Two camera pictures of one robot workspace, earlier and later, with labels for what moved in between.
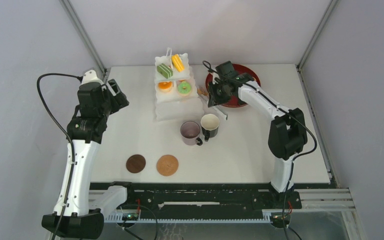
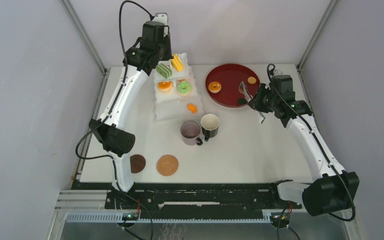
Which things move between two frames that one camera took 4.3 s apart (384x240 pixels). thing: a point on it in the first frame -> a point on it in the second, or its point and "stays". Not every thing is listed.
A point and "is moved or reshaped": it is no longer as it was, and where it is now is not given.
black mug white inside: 210,123 stays
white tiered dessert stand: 176,93 stays
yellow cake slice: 177,62 stays
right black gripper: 214,100 -> 256,103
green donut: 184,88 stays
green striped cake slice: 165,70 stays
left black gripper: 119,100 -> 167,39
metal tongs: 219,112 is moved or reshaped
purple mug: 190,131 stays
